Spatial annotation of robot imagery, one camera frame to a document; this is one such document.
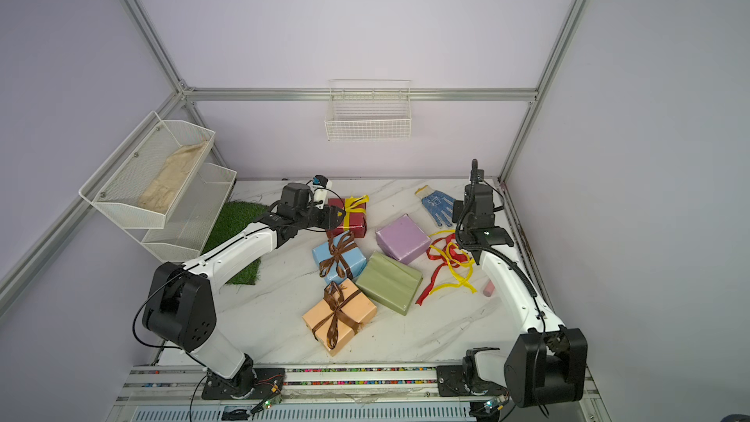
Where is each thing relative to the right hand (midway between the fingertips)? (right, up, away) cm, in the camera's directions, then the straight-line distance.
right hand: (473, 205), depth 83 cm
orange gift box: (-32, -29, -2) cm, 43 cm away
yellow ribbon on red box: (-38, 0, +20) cm, 43 cm away
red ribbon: (-6, -14, +18) cm, 24 cm away
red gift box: (-36, -5, +19) cm, 41 cm away
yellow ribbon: (+1, -18, +16) cm, 24 cm away
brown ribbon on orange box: (-41, -26, 0) cm, 48 cm away
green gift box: (-24, -23, +3) cm, 34 cm away
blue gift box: (-35, -17, +6) cm, 39 cm away
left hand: (-40, -3, +6) cm, 41 cm away
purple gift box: (-20, -11, +13) cm, 26 cm away
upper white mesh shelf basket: (-91, +8, -3) cm, 92 cm away
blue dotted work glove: (-4, 0, +29) cm, 29 cm away
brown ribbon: (-39, -13, +8) cm, 42 cm away
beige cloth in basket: (-86, +10, -1) cm, 86 cm away
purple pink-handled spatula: (+7, -26, +5) cm, 27 cm away
